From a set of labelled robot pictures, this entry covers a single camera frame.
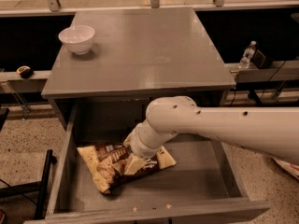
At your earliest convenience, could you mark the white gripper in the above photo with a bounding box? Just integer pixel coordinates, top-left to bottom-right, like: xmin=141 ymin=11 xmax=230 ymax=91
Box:
xmin=124 ymin=120 xmax=178 ymax=175

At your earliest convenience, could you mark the brown sea salt chip bag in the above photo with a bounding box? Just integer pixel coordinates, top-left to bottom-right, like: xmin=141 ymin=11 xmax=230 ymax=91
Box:
xmin=77 ymin=137 xmax=177 ymax=194

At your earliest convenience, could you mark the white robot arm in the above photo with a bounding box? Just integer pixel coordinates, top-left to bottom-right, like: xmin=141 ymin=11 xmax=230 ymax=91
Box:
xmin=124 ymin=96 xmax=299 ymax=165

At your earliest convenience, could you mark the grey open top drawer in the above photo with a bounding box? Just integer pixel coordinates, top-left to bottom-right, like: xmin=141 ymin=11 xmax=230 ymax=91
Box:
xmin=26 ymin=100 xmax=270 ymax=224

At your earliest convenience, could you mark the grey cabinet counter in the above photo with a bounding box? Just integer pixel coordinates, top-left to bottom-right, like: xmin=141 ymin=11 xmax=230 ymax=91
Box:
xmin=41 ymin=7 xmax=237 ymax=130

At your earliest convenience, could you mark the black metal stand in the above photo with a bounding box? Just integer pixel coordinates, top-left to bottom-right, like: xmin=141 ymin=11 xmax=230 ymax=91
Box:
xmin=0 ymin=149 xmax=57 ymax=220

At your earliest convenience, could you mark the white ceramic bowl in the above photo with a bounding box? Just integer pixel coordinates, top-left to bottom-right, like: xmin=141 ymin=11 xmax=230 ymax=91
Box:
xmin=58 ymin=25 xmax=95 ymax=55

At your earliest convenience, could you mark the yellow black tape measure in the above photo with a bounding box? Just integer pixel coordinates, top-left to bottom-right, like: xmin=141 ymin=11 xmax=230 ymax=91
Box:
xmin=17 ymin=65 xmax=34 ymax=78

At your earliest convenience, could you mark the white red sneaker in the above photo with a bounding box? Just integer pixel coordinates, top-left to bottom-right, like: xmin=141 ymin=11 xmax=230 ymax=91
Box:
xmin=275 ymin=159 xmax=299 ymax=180

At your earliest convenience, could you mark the clear plastic water bottle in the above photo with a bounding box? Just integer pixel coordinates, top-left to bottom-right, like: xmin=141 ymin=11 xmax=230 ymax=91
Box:
xmin=238 ymin=41 xmax=256 ymax=69

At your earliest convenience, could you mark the small black box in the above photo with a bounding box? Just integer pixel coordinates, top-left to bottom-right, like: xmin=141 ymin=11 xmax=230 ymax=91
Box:
xmin=253 ymin=49 xmax=272 ymax=69

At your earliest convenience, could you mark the black floor cable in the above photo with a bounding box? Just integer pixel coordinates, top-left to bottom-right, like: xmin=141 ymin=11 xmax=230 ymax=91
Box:
xmin=229 ymin=59 xmax=288 ymax=108

